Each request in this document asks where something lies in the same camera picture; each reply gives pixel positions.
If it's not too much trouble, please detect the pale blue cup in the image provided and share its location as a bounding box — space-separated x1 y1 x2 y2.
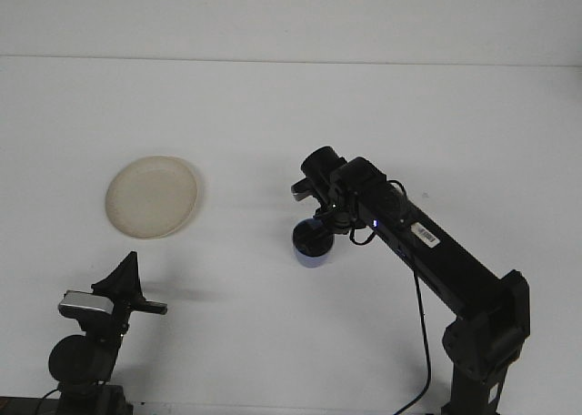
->
291 218 334 269

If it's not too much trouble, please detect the pale round plate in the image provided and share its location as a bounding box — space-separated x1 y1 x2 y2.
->
105 154 205 241

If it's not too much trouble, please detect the dark robot mounting platform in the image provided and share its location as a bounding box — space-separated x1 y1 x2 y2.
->
0 394 61 415

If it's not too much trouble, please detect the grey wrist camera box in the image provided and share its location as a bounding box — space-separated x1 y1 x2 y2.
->
57 289 115 318
291 180 316 203

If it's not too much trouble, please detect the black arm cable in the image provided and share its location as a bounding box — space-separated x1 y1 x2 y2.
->
347 180 433 415
37 387 63 415

